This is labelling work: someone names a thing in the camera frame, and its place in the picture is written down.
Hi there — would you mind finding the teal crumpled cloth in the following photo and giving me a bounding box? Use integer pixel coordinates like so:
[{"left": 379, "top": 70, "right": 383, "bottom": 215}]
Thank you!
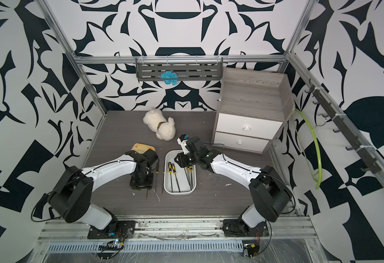
[{"left": 160, "top": 71, "right": 179, "bottom": 86}]

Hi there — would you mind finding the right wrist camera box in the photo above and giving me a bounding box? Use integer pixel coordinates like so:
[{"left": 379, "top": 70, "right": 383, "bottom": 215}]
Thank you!
[{"left": 177, "top": 134, "right": 190, "bottom": 155}]

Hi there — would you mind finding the green hose loop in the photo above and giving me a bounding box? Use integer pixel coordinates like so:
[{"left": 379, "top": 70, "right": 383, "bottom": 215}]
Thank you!
[{"left": 293, "top": 109, "right": 322, "bottom": 190}]

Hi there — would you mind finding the grey slotted wall shelf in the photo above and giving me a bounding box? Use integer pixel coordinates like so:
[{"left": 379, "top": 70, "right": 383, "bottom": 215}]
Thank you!
[{"left": 135, "top": 60, "right": 223, "bottom": 81}]

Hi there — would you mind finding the white plastic storage tray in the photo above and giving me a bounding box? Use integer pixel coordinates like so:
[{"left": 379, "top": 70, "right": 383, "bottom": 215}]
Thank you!
[{"left": 165, "top": 150, "right": 197, "bottom": 196}]

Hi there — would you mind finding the grey wall hook rail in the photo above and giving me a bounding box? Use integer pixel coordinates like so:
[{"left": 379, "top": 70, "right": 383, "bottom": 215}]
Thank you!
[{"left": 307, "top": 79, "right": 382, "bottom": 174}]

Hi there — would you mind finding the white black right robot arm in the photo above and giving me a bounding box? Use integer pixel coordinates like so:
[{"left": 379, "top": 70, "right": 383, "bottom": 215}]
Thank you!
[{"left": 174, "top": 134, "right": 293, "bottom": 236}]

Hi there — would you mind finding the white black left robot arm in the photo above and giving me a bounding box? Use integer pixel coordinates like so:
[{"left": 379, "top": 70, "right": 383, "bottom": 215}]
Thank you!
[{"left": 47, "top": 144, "right": 159, "bottom": 237}]

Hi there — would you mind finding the grey wooden drawer cabinet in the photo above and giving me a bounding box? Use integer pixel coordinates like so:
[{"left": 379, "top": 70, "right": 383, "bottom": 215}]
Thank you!
[{"left": 212, "top": 68, "right": 295, "bottom": 153}]

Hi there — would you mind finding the white plush toy dog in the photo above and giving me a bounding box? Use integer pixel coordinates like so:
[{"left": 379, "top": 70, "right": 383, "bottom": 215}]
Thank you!
[{"left": 143, "top": 108, "right": 176, "bottom": 141}]

